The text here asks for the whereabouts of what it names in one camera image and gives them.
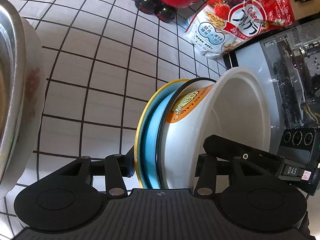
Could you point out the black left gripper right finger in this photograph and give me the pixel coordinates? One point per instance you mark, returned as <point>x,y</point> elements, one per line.
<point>217,160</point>

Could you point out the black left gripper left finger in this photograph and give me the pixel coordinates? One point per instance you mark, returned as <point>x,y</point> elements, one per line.
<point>108,174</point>

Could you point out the blue enamel bowl yellow rim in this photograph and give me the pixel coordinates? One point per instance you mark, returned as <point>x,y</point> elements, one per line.
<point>145,146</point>

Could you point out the white paper bowl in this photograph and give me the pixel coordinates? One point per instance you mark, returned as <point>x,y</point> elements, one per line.
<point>235,108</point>

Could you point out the white glass-sided computer case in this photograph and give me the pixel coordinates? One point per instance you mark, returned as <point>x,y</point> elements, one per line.
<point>287,64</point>

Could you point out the white black grid tablecloth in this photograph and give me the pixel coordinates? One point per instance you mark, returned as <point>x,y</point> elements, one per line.
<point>103,60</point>

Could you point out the white ceramic bowl floral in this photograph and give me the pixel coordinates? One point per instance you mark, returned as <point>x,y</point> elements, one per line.
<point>34,98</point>

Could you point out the red granola cereal bag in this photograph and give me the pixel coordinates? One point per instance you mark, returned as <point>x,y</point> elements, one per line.
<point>223,25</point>

